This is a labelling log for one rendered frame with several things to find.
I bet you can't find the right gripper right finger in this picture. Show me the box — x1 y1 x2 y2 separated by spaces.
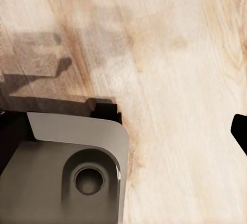
231 114 247 155

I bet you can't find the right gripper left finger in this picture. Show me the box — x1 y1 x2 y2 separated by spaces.
0 114 27 175

